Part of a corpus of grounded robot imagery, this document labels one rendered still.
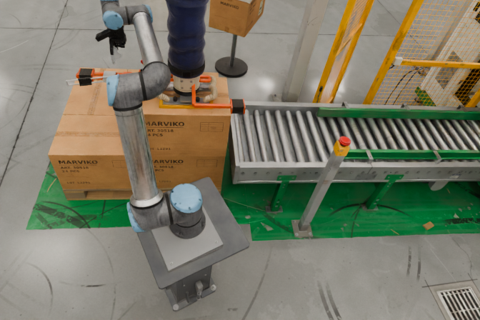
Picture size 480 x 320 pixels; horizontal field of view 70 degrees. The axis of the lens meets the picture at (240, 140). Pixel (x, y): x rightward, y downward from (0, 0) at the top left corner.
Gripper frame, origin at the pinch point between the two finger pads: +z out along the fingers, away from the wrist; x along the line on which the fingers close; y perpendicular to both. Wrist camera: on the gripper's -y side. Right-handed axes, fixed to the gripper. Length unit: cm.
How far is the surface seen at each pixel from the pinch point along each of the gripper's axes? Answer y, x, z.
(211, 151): 59, -19, 61
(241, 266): 83, -77, 121
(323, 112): 153, 25, 61
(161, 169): 24, -18, 83
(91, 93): -35, 46, 67
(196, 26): 46, -8, -27
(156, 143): 22, -19, 53
